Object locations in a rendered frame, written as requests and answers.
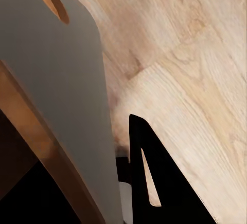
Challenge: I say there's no trash can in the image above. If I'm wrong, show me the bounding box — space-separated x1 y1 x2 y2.
0 0 124 224

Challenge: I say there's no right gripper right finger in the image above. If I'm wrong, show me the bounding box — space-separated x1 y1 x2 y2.
129 114 216 224

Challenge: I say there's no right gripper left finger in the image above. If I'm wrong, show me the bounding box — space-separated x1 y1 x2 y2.
0 161 81 224

